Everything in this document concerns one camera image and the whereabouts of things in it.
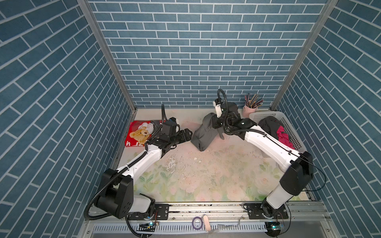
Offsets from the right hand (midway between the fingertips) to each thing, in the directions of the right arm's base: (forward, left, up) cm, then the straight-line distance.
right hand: (211, 114), depth 82 cm
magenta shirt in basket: (+1, -47, -20) cm, 51 cm away
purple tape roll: (-45, +3, -27) cm, 53 cm away
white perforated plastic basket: (0, -55, -20) cm, 58 cm away
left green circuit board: (-51, +28, -27) cm, 65 cm away
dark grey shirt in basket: (+11, -41, -18) cm, 46 cm away
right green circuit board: (-47, -33, -28) cm, 63 cm away
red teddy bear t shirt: (-1, +47, -19) cm, 51 cm away
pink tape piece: (-48, 0, -23) cm, 53 cm away
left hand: (-7, +13, -10) cm, 18 cm away
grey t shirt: (-2, +3, -14) cm, 15 cm away
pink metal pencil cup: (+25, -27, -20) cm, 42 cm away
